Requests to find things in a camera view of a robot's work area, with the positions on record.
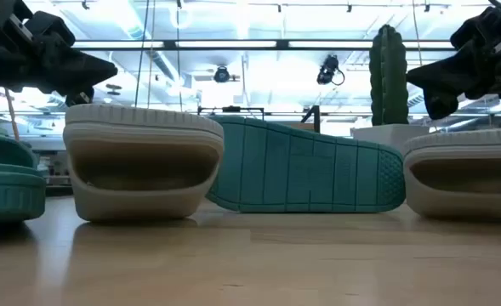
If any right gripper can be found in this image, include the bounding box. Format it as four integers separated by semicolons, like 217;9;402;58
406;0;501;121

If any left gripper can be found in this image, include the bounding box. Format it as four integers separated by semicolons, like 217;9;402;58
0;0;119;107

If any grey rubber slide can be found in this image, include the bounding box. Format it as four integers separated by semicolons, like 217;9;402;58
62;104;225;223
402;126;501;223

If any teal rubber slide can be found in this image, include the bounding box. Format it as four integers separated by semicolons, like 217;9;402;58
0;121;48;224
206;115;407;214

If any yellow cable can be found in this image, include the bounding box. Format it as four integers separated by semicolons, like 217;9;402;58
3;87;20;141

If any white plant pot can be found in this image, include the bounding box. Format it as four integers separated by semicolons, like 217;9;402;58
351;123;430;157

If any green cactus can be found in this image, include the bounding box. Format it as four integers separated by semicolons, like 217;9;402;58
368;24;411;127

